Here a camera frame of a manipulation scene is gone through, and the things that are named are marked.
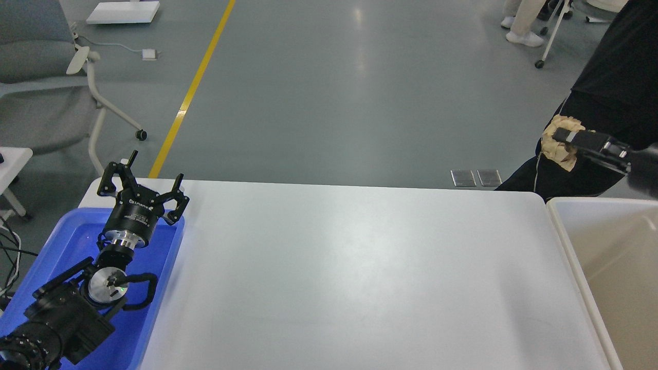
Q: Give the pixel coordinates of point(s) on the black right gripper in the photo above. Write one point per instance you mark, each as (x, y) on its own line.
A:
(639, 165)

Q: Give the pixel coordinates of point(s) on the grey office chair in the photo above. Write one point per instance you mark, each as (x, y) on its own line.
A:
(50, 100)

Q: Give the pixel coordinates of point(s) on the white side table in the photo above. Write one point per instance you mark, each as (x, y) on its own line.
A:
(14, 159)

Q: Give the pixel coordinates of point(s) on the person in white clothes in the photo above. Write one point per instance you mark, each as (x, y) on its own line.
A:
(518, 18)

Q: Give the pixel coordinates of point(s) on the white power adapter with cable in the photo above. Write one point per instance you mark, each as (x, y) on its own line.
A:
(146, 54)

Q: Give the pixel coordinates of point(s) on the beige plastic bin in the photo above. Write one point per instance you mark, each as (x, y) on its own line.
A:
(611, 245)

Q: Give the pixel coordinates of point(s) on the brown paper ball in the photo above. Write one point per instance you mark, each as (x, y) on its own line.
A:
(556, 151)

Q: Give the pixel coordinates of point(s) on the right metal floor plate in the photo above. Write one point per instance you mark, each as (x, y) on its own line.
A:
(489, 177)

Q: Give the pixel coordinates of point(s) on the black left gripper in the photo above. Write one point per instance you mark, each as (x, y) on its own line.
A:
(132, 215)

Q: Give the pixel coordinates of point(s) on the metal floor plate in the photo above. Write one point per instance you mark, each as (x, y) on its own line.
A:
(463, 178)
(489, 177)

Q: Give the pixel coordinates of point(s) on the left metal floor plate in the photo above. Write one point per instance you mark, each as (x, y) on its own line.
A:
(463, 178)

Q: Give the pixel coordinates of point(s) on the white flat board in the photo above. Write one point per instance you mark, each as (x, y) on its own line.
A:
(130, 12)

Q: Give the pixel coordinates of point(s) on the white rolling chair base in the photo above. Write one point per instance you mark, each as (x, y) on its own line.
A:
(595, 12)

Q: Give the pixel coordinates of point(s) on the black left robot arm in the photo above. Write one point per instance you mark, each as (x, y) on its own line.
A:
(71, 315)

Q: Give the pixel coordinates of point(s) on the person in black clothes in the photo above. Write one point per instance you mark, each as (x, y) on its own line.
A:
(615, 94)

